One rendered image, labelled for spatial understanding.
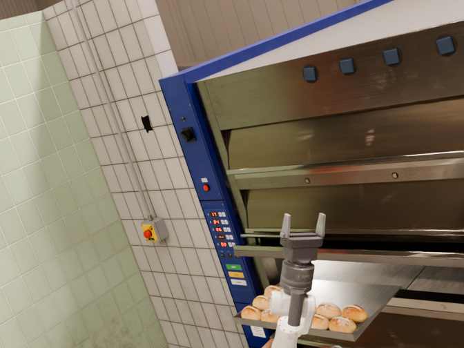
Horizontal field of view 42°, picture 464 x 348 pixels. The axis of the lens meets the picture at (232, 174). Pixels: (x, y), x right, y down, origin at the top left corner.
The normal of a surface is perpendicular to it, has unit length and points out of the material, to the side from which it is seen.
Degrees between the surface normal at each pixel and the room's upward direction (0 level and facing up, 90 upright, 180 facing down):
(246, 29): 90
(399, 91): 90
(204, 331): 90
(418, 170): 90
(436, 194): 70
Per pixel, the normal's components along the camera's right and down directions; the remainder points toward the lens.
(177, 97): -0.62, 0.38
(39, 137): 0.72, -0.06
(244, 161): -0.69, 0.04
